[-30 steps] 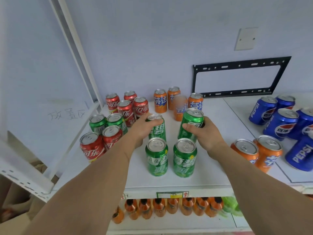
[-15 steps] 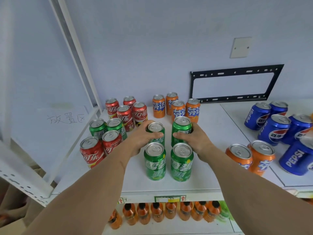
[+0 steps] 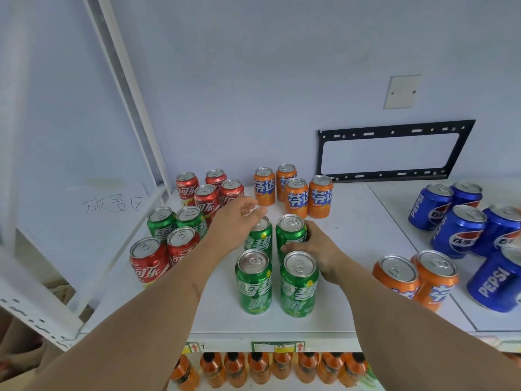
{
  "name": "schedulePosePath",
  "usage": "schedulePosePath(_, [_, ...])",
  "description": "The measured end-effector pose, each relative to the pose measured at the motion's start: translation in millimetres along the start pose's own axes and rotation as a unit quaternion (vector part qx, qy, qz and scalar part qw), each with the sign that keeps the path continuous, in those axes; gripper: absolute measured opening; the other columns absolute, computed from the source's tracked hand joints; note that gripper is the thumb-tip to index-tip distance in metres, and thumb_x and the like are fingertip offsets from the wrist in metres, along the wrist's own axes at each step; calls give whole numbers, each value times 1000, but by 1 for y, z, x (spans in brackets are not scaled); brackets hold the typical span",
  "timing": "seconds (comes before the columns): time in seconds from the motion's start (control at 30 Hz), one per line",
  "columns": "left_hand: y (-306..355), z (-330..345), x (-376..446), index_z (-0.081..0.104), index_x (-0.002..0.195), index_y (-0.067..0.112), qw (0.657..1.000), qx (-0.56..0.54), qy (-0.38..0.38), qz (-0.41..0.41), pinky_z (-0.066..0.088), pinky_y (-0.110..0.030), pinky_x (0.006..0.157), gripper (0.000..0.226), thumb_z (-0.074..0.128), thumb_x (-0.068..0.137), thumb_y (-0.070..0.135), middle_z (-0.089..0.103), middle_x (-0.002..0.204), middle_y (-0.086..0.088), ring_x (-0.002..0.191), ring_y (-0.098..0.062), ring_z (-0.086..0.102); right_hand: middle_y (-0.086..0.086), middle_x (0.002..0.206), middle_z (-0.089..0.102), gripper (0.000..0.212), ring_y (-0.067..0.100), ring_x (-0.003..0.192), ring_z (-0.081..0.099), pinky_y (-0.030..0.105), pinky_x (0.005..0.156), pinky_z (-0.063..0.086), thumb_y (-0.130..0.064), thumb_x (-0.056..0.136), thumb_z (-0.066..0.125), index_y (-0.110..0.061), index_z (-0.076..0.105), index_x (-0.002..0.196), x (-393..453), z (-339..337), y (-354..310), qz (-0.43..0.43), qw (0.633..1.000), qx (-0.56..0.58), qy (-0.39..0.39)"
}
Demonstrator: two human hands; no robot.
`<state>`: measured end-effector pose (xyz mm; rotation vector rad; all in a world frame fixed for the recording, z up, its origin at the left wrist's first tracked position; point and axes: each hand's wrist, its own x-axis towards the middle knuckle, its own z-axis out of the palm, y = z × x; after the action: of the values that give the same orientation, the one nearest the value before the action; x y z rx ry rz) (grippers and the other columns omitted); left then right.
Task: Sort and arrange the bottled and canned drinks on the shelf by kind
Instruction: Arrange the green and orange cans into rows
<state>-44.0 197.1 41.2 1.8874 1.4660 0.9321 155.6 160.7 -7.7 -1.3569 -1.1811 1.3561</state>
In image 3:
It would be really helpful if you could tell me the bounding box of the blue soda can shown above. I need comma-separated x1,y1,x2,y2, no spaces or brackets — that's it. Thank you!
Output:
408,184,454,232
431,204,488,259
466,245,521,313
450,182,483,209
471,205,521,258

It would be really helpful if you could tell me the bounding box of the person's right hand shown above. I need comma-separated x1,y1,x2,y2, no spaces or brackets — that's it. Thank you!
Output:
281,220,349,285

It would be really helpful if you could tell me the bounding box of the row of orange drink bottles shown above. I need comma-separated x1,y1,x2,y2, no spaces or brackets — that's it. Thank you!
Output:
170,352,369,391

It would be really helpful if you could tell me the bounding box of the black metal mounting bracket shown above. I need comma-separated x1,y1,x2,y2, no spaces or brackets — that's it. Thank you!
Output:
317,120,476,183

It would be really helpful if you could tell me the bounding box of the green soda can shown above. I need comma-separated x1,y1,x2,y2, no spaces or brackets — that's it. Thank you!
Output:
243,216,273,261
235,249,273,315
147,207,177,243
276,214,308,263
280,251,320,318
176,206,208,240

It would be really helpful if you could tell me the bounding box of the orange soda can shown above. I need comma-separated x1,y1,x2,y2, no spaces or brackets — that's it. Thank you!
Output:
372,256,420,300
254,167,277,207
308,175,334,219
276,164,298,202
284,178,309,219
410,250,459,313

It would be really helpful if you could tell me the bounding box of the red soda can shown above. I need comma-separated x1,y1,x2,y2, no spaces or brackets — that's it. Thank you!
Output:
194,185,221,225
167,226,200,265
220,179,245,207
129,237,170,289
205,169,227,188
176,172,200,206

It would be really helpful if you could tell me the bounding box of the white metal shelf upright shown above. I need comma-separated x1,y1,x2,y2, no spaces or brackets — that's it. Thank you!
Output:
81,0,173,197

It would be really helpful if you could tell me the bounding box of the white wall cover plate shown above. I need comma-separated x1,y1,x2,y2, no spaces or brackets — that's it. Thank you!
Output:
384,75,422,110

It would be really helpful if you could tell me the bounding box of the person's left forearm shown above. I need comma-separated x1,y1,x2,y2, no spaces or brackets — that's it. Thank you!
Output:
22,240,222,391

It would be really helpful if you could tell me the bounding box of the white perforated shelf rail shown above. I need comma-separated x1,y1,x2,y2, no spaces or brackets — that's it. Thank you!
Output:
0,247,84,351

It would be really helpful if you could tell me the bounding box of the white panel with handwriting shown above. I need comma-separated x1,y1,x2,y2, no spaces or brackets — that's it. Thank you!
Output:
15,0,168,315

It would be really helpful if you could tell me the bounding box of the green shelf price label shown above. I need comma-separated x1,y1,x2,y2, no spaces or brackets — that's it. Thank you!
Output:
251,341,306,353

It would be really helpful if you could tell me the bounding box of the person's left hand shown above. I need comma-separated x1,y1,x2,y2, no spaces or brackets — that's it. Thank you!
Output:
202,196,268,258

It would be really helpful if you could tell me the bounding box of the person's right forearm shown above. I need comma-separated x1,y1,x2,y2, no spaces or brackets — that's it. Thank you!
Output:
334,262,521,391

